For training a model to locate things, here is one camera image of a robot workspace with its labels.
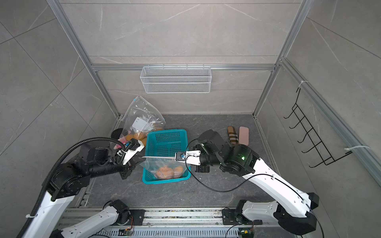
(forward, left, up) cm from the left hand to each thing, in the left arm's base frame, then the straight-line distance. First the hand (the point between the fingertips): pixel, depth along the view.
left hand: (144, 155), depth 59 cm
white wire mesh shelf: (+60, -10, -3) cm, 61 cm away
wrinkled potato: (+1, -5, -21) cm, 21 cm away
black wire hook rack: (-1, -75, -2) cm, 76 cm away
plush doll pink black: (+31, +32, -25) cm, 51 cm away
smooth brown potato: (+27, +16, -22) cm, 38 cm away
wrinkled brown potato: (+1, -12, -21) cm, 24 cm away
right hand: (0, -19, -2) cm, 19 cm away
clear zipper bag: (+37, +14, -17) cm, 43 cm away
